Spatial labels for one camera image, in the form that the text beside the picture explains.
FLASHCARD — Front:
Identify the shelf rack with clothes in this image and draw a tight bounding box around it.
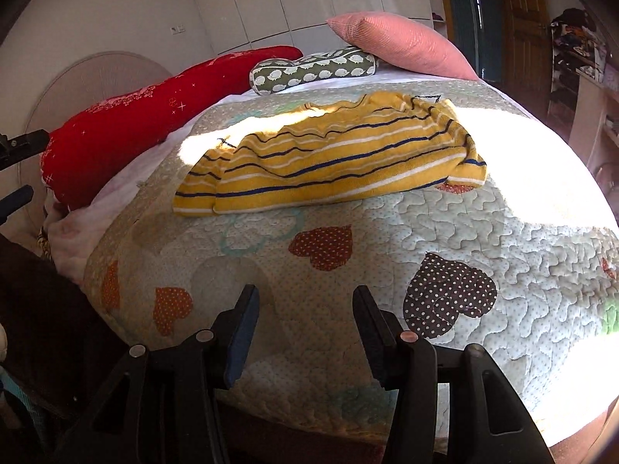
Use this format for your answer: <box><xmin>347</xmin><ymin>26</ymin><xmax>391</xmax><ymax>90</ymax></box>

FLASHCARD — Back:
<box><xmin>549</xmin><ymin>8</ymin><xmax>609</xmax><ymax>123</ymax></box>

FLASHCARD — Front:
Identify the yellow striped sweater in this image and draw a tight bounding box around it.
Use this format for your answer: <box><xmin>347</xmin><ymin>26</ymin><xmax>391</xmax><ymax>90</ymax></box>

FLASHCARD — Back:
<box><xmin>173</xmin><ymin>91</ymin><xmax>488</xmax><ymax>217</ymax></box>

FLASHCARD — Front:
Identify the beige television cabinet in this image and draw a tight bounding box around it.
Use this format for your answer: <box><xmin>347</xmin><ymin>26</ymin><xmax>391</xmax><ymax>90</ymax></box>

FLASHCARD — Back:
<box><xmin>566</xmin><ymin>75</ymin><xmax>619</xmax><ymax>191</ymax></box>

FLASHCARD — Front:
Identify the round beige headboard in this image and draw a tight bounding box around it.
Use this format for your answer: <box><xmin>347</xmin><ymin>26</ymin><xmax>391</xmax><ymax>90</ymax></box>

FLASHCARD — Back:
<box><xmin>19</xmin><ymin>51</ymin><xmax>174</xmax><ymax>237</ymax></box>

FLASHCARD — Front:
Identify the red bolster pillow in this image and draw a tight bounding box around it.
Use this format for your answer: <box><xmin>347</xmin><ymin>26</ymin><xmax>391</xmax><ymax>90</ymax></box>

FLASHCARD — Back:
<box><xmin>41</xmin><ymin>46</ymin><xmax>304</xmax><ymax>208</ymax></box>

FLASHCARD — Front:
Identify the pink ribbed pillow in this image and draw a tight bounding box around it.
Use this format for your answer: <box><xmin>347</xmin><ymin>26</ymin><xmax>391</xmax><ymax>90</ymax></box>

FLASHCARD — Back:
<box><xmin>326</xmin><ymin>11</ymin><xmax>479</xmax><ymax>80</ymax></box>

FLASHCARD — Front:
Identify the green sheep print pillow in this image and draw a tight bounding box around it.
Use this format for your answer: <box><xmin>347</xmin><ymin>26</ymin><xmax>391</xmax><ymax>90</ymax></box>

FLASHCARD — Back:
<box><xmin>250</xmin><ymin>46</ymin><xmax>378</xmax><ymax>96</ymax></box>

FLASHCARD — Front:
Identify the patchwork quilt with hearts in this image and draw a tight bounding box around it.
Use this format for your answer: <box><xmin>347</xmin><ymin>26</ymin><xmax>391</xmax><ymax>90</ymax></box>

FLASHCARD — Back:
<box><xmin>83</xmin><ymin>80</ymin><xmax>619</xmax><ymax>450</ymax></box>

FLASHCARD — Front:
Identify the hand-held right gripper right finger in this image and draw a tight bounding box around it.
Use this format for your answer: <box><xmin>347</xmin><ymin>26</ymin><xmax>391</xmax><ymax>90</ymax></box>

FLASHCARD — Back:
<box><xmin>352</xmin><ymin>285</ymin><xmax>557</xmax><ymax>464</ymax></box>

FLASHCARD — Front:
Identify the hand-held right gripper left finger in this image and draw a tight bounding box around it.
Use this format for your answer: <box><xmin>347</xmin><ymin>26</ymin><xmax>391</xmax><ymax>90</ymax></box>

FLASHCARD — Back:
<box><xmin>48</xmin><ymin>284</ymin><xmax>261</xmax><ymax>464</ymax></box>

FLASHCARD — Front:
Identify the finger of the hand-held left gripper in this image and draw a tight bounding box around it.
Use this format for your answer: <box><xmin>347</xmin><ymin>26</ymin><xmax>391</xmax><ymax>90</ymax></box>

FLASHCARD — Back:
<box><xmin>0</xmin><ymin>128</ymin><xmax>50</xmax><ymax>171</ymax></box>
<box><xmin>0</xmin><ymin>188</ymin><xmax>36</xmax><ymax>214</ymax></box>

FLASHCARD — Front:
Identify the wooden door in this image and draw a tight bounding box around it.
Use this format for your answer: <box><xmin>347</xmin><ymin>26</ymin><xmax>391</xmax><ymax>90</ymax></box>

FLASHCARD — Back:
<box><xmin>497</xmin><ymin>0</ymin><xmax>555</xmax><ymax>103</ymax></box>

